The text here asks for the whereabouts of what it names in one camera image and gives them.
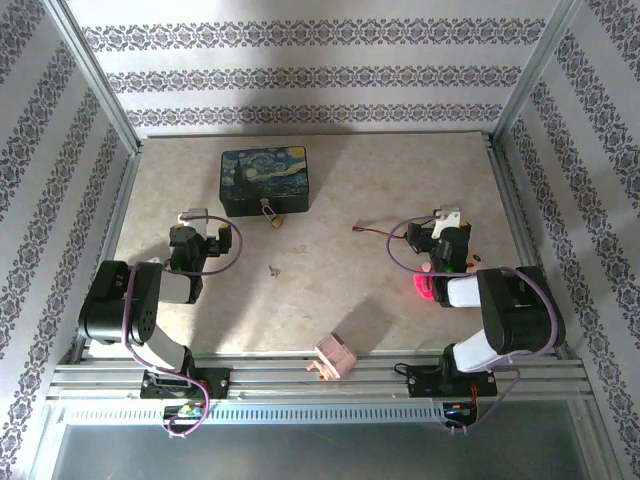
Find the brass padlock with steel shackle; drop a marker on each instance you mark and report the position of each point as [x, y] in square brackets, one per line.
[276, 223]

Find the small silver key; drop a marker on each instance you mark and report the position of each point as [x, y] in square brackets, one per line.
[273, 271]

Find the starry night painted box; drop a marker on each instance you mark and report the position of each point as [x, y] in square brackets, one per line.
[265, 175]

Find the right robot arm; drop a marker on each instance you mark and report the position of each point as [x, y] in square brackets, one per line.
[520, 310]

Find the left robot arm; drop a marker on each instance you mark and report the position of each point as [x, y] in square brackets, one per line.
[115, 300]

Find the pink pig toy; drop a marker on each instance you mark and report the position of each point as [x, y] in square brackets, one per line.
[422, 287]

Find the pink wooden toy block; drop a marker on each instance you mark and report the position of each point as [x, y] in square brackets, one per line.
[335, 355]

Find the small circuit board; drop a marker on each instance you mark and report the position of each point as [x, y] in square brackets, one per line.
[457, 411]
[185, 411]

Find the grey metal panel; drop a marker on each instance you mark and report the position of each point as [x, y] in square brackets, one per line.
[320, 455]

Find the aluminium frame rail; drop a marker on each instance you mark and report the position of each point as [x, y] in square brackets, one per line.
[512, 200]
[320, 135]
[280, 380]
[120, 210]

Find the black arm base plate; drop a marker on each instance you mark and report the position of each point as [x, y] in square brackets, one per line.
[220, 382]
[425, 385]

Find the aluminium frame post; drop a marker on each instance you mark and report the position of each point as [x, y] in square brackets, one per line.
[90, 75]
[537, 75]

